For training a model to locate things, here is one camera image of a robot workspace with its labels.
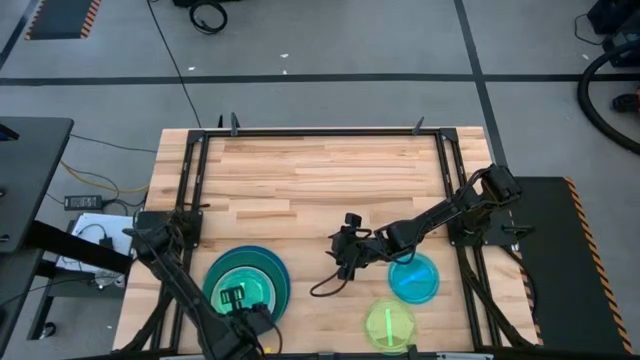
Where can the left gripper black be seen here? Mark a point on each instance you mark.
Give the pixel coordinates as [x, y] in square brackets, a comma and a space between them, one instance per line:
[256, 321]

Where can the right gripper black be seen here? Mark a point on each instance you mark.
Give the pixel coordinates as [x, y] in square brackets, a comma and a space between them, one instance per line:
[352, 247]

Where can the green transparent plate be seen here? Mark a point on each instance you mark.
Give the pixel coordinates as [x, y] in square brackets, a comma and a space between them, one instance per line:
[252, 280]

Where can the green opaque plastic plate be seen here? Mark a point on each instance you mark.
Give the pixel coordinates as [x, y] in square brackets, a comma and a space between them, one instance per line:
[235, 254]

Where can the clear lime green plate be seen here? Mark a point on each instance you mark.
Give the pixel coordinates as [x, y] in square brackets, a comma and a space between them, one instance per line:
[379, 325]

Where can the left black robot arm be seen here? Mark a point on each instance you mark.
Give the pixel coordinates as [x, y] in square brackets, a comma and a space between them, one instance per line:
[180, 280]

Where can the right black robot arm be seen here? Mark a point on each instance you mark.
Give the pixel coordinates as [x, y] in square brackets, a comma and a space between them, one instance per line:
[435, 215]

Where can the blue opaque plastic plate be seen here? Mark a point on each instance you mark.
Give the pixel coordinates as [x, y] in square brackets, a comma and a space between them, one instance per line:
[283, 280]

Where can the teal transparent plastic plate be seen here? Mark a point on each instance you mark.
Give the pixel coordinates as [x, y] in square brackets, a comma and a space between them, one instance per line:
[415, 284]

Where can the white paper sheets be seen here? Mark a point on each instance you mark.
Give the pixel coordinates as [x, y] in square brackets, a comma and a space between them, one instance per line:
[90, 225]

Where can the black power adapter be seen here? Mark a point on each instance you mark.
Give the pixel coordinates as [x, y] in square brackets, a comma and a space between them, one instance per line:
[82, 202]

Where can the large black hazard-edged mat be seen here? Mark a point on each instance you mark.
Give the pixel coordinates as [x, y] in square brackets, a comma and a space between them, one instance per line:
[560, 260]

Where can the black desk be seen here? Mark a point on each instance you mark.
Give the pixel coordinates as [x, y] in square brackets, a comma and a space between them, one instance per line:
[30, 175]

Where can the small black floor object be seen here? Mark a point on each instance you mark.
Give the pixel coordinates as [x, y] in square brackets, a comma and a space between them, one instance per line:
[627, 103]

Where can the small black hazard-edged mat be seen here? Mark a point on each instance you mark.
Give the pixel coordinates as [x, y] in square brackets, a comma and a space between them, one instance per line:
[60, 17]

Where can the black floor equipment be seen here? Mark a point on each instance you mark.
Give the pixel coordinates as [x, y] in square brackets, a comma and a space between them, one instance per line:
[620, 20]

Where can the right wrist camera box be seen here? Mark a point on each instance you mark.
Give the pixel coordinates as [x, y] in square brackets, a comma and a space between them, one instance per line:
[354, 221]

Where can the black aluminium table frame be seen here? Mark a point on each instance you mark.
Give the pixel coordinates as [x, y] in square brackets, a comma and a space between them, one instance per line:
[320, 133]

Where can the black frame clamp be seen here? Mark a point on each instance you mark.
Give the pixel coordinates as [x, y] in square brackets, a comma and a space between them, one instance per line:
[418, 126]
[234, 125]

